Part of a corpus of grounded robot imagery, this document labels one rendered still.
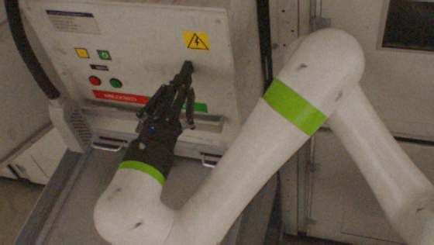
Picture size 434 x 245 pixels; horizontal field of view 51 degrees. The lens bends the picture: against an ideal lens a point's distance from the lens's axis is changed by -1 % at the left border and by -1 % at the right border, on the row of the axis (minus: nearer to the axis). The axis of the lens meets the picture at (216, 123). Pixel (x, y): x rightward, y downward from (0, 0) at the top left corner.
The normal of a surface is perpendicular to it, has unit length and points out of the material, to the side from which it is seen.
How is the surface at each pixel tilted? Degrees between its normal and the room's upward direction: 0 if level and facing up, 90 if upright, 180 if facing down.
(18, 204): 0
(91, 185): 0
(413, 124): 90
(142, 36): 90
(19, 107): 90
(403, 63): 90
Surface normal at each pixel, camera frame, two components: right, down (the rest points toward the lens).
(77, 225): -0.13, -0.62
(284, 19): -0.27, 0.77
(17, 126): 0.74, 0.46
